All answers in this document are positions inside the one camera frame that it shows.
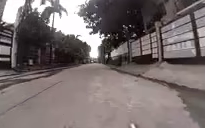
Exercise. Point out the grey concrete road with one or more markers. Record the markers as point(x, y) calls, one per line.
point(96, 96)

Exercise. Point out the dark trees and hedge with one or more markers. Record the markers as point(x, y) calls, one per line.
point(70, 46)

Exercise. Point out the row of dark trees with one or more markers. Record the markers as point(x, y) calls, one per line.
point(113, 16)

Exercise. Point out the pale concrete sidewalk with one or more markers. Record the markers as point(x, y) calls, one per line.
point(176, 75)

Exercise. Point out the building behind panel fence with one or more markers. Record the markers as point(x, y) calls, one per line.
point(170, 6)

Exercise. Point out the tall palm tree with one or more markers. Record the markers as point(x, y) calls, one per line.
point(27, 5)

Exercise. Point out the grey sidewalk with kerb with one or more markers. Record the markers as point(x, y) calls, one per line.
point(3, 73)

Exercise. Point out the white slatted fence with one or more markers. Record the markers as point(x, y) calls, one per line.
point(0, 46)

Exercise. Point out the white panel fence wall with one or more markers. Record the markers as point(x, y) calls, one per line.
point(180, 40)

